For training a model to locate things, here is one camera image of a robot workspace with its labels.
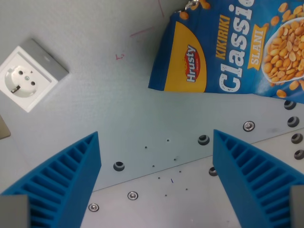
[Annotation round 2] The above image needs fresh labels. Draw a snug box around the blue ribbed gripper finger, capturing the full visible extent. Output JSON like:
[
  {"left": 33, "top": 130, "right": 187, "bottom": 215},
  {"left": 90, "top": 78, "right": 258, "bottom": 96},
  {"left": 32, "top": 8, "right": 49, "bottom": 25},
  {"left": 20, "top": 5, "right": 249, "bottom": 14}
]
[
  {"left": 212, "top": 129, "right": 304, "bottom": 228},
  {"left": 0, "top": 131, "right": 103, "bottom": 228}
]

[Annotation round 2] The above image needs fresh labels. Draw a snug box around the brown flat plate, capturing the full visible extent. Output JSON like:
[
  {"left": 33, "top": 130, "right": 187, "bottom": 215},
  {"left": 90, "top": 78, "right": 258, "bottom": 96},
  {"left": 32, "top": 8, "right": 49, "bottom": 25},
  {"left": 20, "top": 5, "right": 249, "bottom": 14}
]
[{"left": 0, "top": 114, "right": 11, "bottom": 140}]

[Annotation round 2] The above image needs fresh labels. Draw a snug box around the white power socket grey base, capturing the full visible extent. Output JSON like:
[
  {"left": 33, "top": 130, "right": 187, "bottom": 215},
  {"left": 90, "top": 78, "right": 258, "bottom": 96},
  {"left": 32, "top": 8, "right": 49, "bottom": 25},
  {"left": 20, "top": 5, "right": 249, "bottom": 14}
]
[{"left": 0, "top": 38, "right": 70, "bottom": 113}]

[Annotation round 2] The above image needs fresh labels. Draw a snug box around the blue Hrusty peanut snack bag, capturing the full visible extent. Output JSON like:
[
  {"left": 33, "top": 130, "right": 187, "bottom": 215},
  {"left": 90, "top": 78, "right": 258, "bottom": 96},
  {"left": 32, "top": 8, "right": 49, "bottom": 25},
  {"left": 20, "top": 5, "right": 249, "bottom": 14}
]
[{"left": 148, "top": 0, "right": 304, "bottom": 105}]

